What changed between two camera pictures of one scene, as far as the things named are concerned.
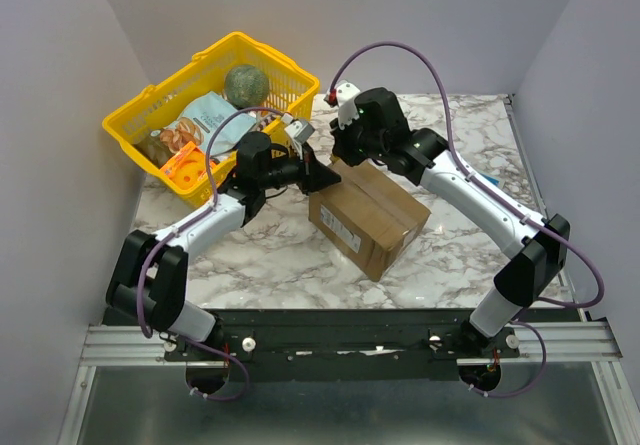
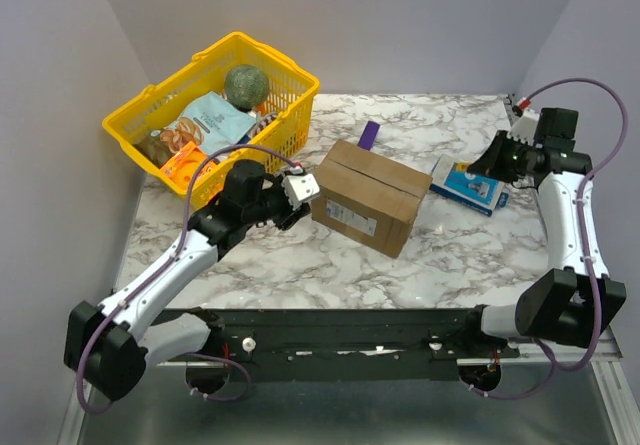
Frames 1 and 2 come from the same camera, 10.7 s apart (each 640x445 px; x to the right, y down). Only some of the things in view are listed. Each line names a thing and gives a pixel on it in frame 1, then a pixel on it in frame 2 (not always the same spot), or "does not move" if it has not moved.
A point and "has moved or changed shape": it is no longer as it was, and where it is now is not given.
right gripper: (343, 146) -> (505, 153)
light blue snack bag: (200, 120) does not move
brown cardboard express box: (370, 218) has moved or changed shape
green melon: (246, 86) does not move
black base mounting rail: (343, 344) does not move
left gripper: (313, 175) -> (291, 217)
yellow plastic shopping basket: (188, 129) does not move
